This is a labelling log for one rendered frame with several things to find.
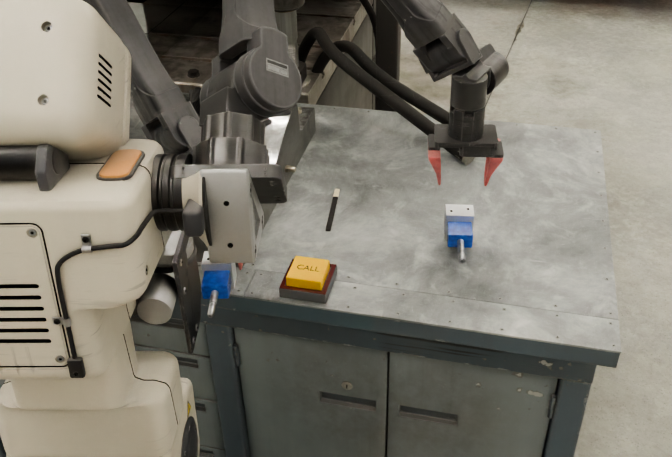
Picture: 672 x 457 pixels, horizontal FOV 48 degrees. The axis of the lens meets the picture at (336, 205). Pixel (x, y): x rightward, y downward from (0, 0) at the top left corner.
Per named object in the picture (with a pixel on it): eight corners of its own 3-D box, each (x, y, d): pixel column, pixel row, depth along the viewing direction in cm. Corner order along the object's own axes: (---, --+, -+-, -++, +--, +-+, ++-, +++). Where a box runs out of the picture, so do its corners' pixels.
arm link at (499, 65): (414, 53, 122) (456, 32, 116) (445, 29, 129) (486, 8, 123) (449, 118, 124) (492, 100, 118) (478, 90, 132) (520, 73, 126)
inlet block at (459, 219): (475, 274, 130) (478, 249, 126) (446, 273, 130) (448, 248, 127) (470, 228, 140) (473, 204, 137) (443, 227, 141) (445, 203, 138)
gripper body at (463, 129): (434, 133, 130) (435, 94, 126) (494, 134, 129) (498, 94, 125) (434, 152, 125) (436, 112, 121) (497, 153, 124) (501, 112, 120)
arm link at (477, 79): (445, 72, 119) (479, 80, 116) (464, 57, 124) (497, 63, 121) (443, 112, 123) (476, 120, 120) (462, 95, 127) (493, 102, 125)
